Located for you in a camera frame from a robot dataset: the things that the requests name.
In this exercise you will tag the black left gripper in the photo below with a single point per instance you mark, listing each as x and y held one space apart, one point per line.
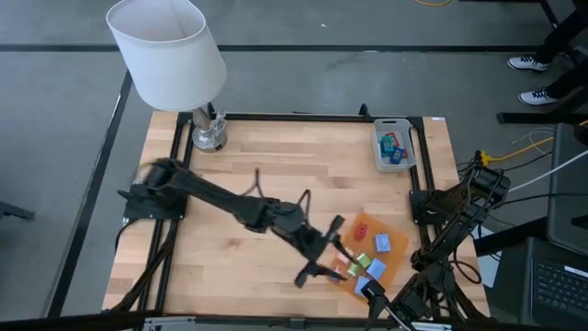
314 246

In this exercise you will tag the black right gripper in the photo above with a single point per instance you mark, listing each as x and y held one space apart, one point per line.
411 299

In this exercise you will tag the light blue wall charger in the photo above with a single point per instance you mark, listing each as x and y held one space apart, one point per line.
361 285
376 269

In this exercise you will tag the red wall charger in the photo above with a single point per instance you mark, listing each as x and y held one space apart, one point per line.
360 231

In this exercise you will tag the teal card reader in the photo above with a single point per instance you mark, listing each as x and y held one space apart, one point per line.
387 144
384 154

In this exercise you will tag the dark blue card reader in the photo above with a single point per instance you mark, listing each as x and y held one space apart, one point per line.
397 155

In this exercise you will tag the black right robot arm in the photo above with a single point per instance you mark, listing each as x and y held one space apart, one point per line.
459 216

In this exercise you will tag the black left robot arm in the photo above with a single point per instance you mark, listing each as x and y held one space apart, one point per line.
216 197

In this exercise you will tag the white metal plate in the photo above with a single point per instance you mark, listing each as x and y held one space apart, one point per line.
432 326

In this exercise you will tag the pale grey plastic bin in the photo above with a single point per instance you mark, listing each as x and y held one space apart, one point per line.
383 164

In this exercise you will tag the clear crumpled plastic wrap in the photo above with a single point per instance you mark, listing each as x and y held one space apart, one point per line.
218 124

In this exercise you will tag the grey metal plate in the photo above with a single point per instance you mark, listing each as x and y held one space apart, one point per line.
170 323

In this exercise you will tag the black laptop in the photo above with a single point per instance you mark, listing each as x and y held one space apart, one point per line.
560 285

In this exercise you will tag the table lamp with white shade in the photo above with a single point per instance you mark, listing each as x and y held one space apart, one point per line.
170 55

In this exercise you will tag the person's shoe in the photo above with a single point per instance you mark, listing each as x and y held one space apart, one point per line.
528 63
535 96

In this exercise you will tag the person's leg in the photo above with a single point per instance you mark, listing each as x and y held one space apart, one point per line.
569 83
560 37

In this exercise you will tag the black chair base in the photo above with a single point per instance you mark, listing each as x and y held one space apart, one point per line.
14 211

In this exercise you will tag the black aluminium table frame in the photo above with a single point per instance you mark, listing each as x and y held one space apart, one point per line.
298 117

